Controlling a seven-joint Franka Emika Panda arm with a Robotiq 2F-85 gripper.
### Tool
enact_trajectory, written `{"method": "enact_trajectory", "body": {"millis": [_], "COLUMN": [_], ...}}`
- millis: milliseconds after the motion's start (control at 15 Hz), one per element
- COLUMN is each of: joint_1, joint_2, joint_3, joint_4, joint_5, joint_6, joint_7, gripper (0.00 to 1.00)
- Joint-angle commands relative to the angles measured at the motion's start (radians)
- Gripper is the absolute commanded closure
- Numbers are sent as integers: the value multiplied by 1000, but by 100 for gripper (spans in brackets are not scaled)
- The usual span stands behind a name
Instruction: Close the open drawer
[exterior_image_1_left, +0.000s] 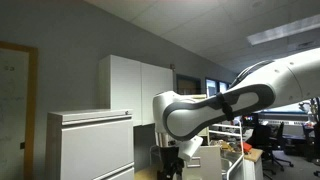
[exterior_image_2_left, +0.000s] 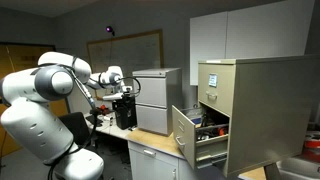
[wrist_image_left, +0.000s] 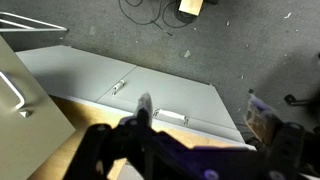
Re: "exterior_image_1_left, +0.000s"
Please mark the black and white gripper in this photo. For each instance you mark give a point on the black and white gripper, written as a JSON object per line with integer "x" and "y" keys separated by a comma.
{"x": 170, "y": 156}

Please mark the beige drawer without label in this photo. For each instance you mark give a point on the beige drawer without label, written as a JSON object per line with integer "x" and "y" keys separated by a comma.
{"x": 208, "y": 163}

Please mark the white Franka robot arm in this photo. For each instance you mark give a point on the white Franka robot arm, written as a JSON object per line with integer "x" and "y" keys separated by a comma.
{"x": 253, "y": 96}

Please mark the orange small box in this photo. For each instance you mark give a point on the orange small box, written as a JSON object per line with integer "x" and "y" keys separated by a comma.
{"x": 247, "y": 147}

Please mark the small gray file cabinet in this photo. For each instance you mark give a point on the small gray file cabinet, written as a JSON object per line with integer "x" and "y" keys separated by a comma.
{"x": 90, "y": 146}

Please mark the black office chair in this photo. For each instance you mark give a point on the black office chair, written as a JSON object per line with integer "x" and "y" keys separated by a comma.
{"x": 266, "y": 140}

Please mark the wood framed whiteboard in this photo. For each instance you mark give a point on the wood framed whiteboard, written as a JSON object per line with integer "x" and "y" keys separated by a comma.
{"x": 15, "y": 110}

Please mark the ceiling light panel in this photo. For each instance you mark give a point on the ceiling light panel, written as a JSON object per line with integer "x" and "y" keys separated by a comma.
{"x": 283, "y": 30}

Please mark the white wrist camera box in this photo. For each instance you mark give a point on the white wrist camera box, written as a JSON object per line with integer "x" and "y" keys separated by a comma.
{"x": 190, "y": 147}

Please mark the white wall cabinet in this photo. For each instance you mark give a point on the white wall cabinet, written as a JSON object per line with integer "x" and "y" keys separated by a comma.
{"x": 133, "y": 90}

